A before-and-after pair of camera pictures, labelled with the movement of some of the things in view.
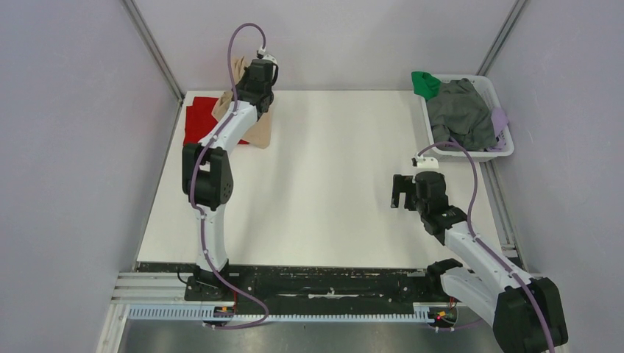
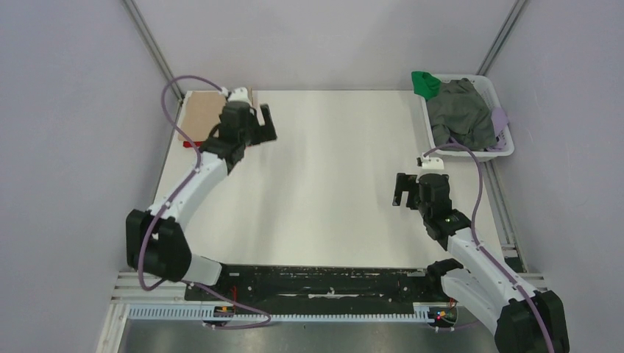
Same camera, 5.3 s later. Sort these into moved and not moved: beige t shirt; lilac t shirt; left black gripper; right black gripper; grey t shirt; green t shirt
Moved: left black gripper; beige t shirt
Not moved: lilac t shirt; grey t shirt; green t shirt; right black gripper
